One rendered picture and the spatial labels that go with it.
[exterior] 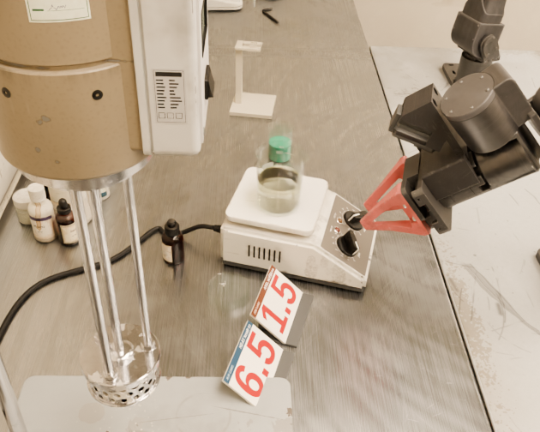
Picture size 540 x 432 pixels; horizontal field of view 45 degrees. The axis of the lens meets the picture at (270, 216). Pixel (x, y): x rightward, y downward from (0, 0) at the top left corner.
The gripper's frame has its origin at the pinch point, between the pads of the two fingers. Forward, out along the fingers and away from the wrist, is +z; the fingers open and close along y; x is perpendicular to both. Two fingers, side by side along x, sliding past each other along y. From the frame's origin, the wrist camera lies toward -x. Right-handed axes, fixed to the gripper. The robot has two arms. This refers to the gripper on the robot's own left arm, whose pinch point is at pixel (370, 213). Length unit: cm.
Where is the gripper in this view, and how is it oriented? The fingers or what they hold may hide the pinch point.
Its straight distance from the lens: 79.2
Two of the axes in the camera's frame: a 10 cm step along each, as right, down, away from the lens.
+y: -2.4, 6.0, -7.6
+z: -7.7, 3.6, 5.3
